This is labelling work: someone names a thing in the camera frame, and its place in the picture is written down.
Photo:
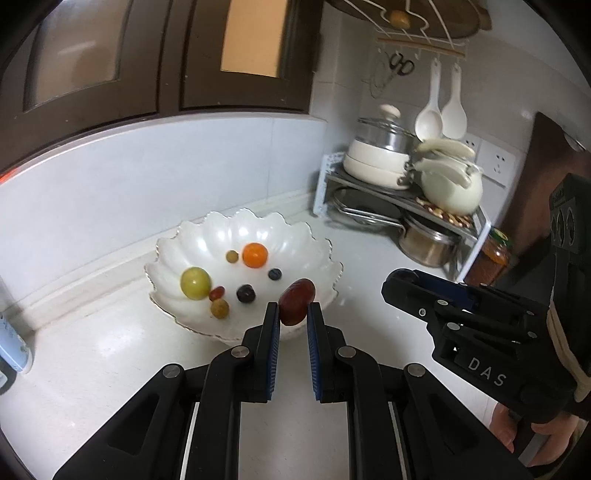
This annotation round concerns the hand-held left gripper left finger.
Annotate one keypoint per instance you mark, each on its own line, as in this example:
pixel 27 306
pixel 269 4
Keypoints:
pixel 274 350

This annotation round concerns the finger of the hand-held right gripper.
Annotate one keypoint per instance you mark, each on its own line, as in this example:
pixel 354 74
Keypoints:
pixel 471 296
pixel 415 293

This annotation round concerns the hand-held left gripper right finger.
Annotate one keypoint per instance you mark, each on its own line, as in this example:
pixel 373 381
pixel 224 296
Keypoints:
pixel 315 350

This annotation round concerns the dark red jujube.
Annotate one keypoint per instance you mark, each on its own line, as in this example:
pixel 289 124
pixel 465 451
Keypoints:
pixel 298 300

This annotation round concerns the dark purple plum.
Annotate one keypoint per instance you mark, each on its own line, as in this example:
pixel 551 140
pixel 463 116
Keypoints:
pixel 245 293

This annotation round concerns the small yellow cherry tomato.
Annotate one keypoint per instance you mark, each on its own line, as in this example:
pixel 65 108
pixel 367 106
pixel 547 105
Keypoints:
pixel 219 309
pixel 232 256

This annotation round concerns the blueberry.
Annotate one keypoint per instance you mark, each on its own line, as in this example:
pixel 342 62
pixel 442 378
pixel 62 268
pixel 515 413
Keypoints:
pixel 275 274

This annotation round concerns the small red cherry tomato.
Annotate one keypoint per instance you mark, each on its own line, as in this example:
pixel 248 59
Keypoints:
pixel 217 293

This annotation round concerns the orange tangerine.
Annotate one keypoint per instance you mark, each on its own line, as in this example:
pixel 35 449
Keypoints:
pixel 255 255

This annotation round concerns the large green plum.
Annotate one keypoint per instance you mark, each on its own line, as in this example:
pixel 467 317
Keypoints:
pixel 195 282

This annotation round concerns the white scalloped ceramic bowl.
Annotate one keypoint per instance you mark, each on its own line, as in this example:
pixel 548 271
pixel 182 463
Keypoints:
pixel 207 240

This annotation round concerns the person's right hand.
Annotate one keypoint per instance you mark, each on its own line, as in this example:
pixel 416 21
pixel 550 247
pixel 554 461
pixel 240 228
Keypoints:
pixel 505 429

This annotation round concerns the glass jar of red sauce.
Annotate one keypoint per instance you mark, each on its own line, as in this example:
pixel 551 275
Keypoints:
pixel 491 261

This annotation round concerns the stainless steel pot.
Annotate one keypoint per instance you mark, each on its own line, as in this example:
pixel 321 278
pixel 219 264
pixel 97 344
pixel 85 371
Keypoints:
pixel 425 247

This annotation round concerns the wooden trivet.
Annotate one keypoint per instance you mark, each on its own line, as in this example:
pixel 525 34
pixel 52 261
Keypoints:
pixel 443 216

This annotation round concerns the glass pan lid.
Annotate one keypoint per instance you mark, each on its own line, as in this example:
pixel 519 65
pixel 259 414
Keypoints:
pixel 364 203

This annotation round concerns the cream ceramic pot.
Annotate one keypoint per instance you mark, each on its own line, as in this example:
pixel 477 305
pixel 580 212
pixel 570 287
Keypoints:
pixel 455 194

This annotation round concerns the cream saucepan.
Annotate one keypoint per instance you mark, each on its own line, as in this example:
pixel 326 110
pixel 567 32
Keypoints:
pixel 374 168

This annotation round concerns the grey corner shelf rack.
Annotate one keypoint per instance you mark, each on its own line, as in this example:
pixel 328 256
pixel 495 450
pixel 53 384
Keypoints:
pixel 323 184

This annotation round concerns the steel steamer pot with lid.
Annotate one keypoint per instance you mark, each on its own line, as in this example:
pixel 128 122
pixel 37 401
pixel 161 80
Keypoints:
pixel 383 138

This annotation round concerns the large dark wooden cutting board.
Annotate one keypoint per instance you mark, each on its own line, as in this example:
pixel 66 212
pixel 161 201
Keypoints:
pixel 540 152

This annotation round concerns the white rice spoon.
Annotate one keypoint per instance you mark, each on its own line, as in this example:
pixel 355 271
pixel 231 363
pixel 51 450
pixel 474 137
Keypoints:
pixel 455 120
pixel 427 122

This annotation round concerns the black kitchen scissors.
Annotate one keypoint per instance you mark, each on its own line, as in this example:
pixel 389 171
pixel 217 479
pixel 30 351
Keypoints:
pixel 406 67

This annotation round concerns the white pump bottle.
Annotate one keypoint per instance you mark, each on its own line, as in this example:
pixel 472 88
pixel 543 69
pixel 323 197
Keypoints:
pixel 11 341

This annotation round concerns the round amber glass lid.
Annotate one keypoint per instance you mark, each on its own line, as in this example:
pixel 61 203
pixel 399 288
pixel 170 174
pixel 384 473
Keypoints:
pixel 443 18

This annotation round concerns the brown framed window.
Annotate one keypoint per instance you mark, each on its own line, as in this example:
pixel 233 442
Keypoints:
pixel 171 55

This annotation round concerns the white wall socket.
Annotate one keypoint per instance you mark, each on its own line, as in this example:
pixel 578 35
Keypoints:
pixel 473 141
pixel 496 164

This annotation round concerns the wooden hook rail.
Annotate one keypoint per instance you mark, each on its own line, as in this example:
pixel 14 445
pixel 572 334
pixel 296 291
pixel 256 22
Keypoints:
pixel 415 45

